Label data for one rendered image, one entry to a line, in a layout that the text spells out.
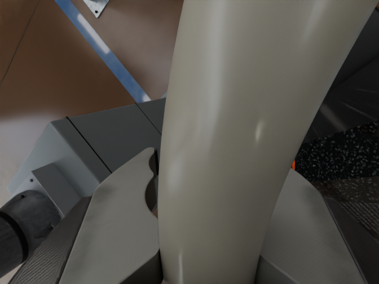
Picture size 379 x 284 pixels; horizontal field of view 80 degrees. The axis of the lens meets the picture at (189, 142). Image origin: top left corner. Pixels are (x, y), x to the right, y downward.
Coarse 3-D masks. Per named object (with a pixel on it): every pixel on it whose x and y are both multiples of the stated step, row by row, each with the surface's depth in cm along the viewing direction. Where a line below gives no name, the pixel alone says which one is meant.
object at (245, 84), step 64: (192, 0) 3; (256, 0) 3; (320, 0) 3; (192, 64) 4; (256, 64) 3; (320, 64) 3; (192, 128) 4; (256, 128) 4; (192, 192) 4; (256, 192) 4; (192, 256) 5; (256, 256) 6
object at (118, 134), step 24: (72, 120) 71; (96, 120) 78; (120, 120) 88; (144, 120) 99; (48, 144) 67; (72, 144) 65; (96, 144) 72; (120, 144) 80; (144, 144) 89; (24, 168) 75; (72, 168) 66; (96, 168) 66
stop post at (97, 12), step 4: (84, 0) 145; (88, 0) 144; (92, 0) 139; (96, 0) 141; (100, 0) 140; (104, 0) 139; (108, 0) 139; (88, 4) 144; (92, 4) 143; (96, 4) 142; (100, 4) 141; (104, 4) 140; (92, 8) 144; (96, 8) 143; (100, 8) 142; (96, 12) 143; (100, 12) 143; (96, 16) 144
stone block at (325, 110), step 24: (360, 72) 93; (336, 96) 88; (360, 96) 68; (336, 120) 65; (360, 120) 54; (312, 144) 65; (336, 144) 57; (360, 144) 51; (312, 168) 64; (336, 168) 57; (360, 168) 50; (336, 192) 60; (360, 192) 53; (360, 216) 59
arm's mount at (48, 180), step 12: (48, 168) 67; (24, 180) 65; (36, 180) 63; (48, 180) 65; (60, 180) 67; (48, 192) 63; (60, 192) 65; (72, 192) 68; (60, 204) 63; (72, 204) 66; (60, 216) 63
